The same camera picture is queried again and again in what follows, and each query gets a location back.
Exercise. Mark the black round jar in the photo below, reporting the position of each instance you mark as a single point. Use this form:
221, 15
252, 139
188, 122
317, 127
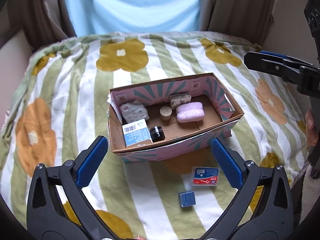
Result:
157, 134

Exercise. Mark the small blue cube box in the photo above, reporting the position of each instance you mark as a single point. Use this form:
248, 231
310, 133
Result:
186, 199

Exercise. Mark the brown curtain right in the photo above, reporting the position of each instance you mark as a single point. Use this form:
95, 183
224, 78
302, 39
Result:
249, 19

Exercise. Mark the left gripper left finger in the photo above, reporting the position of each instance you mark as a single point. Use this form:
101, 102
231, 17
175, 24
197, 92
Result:
57, 208

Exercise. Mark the white printed rectangular box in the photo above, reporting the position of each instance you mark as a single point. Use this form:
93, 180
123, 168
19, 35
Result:
179, 99

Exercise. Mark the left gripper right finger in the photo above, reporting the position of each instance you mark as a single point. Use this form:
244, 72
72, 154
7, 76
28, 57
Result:
262, 208

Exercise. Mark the pink teal cardboard box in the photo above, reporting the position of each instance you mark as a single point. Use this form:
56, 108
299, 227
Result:
221, 113

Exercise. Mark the white blue barcode box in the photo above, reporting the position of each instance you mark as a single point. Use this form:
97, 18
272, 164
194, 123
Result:
136, 132

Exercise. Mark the brown curtain left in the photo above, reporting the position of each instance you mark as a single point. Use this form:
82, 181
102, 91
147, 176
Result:
44, 22

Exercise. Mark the brown curtain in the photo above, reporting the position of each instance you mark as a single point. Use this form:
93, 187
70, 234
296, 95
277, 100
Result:
44, 22
249, 19

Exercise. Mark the light blue curtain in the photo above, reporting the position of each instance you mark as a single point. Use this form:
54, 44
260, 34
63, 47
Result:
134, 16

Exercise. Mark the clear dental floss box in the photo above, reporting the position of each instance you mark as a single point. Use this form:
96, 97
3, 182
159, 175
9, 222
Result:
205, 176

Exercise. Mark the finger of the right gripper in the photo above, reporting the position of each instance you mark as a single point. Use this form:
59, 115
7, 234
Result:
298, 72

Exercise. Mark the beige round jar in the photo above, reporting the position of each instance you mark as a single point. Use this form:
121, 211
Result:
165, 113

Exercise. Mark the white patterned tissue pack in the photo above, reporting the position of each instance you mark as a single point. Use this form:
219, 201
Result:
134, 111

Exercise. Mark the person's right hand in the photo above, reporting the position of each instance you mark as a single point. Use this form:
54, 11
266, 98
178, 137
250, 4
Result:
311, 134

